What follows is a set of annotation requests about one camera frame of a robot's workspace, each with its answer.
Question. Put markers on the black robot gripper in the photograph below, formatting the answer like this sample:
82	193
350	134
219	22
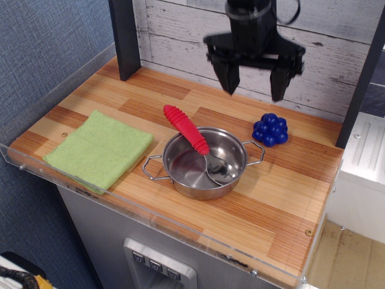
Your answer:
255	43

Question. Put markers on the blue toy grape bunch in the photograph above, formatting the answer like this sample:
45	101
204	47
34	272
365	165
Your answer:
271	130

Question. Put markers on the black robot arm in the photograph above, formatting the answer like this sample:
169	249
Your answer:
250	10

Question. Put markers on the small steel pot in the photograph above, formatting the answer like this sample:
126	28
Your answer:
186	168

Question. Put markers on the white ridged side unit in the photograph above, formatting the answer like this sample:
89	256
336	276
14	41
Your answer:
356	201

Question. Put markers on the green folded cloth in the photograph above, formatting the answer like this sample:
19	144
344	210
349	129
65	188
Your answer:
99	151

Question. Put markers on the silver dispenser button panel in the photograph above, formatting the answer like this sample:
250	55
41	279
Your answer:
153	269

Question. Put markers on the yellow object at corner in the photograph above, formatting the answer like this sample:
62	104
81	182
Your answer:
43	283

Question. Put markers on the red handled metal spoon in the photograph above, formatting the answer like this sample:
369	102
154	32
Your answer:
218	170

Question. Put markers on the dark left frame post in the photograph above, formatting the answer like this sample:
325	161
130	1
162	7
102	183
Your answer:
125	37

